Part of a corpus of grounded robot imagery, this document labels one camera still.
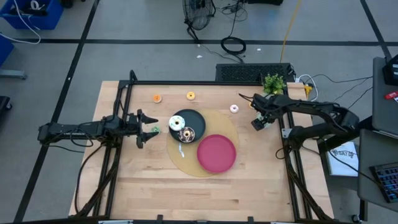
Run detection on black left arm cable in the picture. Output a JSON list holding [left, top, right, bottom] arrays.
[[46, 123, 103, 154]]

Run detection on grey metal bar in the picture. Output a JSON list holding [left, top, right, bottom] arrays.
[[0, 68, 27, 80]]

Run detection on grey desk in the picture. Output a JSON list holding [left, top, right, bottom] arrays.
[[372, 57, 398, 134], [357, 129, 398, 212]]

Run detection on black desk device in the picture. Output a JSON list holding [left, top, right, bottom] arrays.
[[382, 54, 398, 86]]

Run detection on thin black cable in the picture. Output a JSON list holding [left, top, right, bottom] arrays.
[[310, 73, 373, 85]]

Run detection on white glazed donut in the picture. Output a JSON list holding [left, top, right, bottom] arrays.
[[168, 114, 186, 132]]

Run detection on white printed booklet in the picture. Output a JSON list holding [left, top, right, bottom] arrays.
[[326, 141, 359, 177]]

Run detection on black backlit keyboard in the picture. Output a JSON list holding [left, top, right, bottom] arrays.
[[369, 161, 398, 203]]

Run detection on tangled black floor cables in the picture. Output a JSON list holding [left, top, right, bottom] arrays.
[[217, 0, 249, 23]]

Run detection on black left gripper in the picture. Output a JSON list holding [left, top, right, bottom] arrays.
[[124, 108, 160, 149]]

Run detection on black chair base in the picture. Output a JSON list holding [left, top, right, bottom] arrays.
[[0, 95, 13, 119]]

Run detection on white looped power cable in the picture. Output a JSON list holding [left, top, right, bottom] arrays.
[[298, 73, 320, 103]]

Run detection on black floor fan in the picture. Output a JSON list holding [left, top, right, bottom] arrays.
[[182, 0, 216, 41]]

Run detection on green plant in white pot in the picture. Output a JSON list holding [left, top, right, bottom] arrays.
[[262, 73, 287, 96]]

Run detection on chocolate glazed sprinkled donut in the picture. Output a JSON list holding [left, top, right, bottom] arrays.
[[178, 126, 196, 144]]

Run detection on black floor cable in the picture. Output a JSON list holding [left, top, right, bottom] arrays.
[[73, 142, 106, 215]]

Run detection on red round plate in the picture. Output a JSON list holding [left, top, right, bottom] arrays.
[[197, 134, 237, 174]]

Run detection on yellow hanging cable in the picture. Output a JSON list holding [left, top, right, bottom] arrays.
[[279, 0, 302, 63]]

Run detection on coiled black cable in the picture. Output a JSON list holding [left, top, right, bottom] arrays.
[[220, 36, 247, 56]]

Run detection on blue plastic bin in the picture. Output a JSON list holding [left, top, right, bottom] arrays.
[[0, 0, 65, 31]]

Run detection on round woven straw placemat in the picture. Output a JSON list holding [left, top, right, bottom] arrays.
[[166, 108, 239, 178]]

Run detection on black computer tower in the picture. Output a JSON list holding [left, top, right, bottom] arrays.
[[215, 63, 295, 83]]

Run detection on black round plate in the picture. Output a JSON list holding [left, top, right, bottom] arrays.
[[168, 108, 206, 144]]

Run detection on black aluminium table frame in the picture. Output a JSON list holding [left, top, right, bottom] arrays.
[[74, 70, 335, 223]]

